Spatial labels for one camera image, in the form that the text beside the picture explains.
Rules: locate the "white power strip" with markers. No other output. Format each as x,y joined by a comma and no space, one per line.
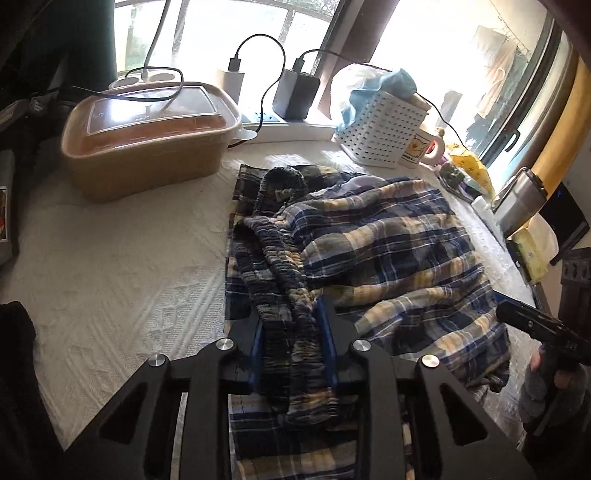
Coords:
265,120

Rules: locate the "white textured table cover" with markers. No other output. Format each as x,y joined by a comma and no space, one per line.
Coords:
115,277

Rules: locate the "white cartoon mug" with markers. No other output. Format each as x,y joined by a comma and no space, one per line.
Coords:
420,148

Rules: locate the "dark grey charger block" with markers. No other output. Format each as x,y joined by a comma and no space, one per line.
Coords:
295,94

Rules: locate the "steel thermos bottle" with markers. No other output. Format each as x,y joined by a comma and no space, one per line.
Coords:
519,198

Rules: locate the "beige lidded food container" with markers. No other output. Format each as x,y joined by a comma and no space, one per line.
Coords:
152,138

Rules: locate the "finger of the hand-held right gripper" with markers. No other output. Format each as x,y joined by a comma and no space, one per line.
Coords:
521,318

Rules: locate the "dark curtain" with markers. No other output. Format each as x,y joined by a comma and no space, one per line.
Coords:
69,37

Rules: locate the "hanging laundry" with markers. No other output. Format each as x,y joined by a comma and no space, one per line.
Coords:
498,69

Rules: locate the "white perforated basket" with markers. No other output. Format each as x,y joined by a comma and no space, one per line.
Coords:
383,129

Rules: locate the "yellow tissue pack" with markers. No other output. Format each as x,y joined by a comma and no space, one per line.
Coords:
535,249

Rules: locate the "white charger block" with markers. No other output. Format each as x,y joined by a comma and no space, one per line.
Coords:
231,85

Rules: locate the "dark window frame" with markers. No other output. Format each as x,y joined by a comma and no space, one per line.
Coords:
351,32

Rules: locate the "yellow snack packet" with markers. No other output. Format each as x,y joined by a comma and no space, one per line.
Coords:
473,168

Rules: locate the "small dark green item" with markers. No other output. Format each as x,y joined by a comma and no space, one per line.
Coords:
452,175

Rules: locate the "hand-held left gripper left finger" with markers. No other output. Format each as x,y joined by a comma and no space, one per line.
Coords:
257,355

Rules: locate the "yellow curtain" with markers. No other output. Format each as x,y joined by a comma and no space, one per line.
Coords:
563,120

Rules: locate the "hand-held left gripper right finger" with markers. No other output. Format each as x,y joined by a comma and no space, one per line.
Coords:
325,341

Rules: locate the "white tube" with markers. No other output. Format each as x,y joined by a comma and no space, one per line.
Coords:
484,206

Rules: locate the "blue cloth item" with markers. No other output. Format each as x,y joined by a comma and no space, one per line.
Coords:
401,81

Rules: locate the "white desk lamp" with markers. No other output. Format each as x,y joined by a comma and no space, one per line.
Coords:
143,79

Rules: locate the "black box device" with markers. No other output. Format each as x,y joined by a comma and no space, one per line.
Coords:
561,207

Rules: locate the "plaid pants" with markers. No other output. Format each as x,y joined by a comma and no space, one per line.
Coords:
392,258

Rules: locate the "clear plastic bag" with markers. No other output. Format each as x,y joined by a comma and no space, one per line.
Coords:
346,92

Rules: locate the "black cloth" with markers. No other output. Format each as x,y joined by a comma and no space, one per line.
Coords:
18,392

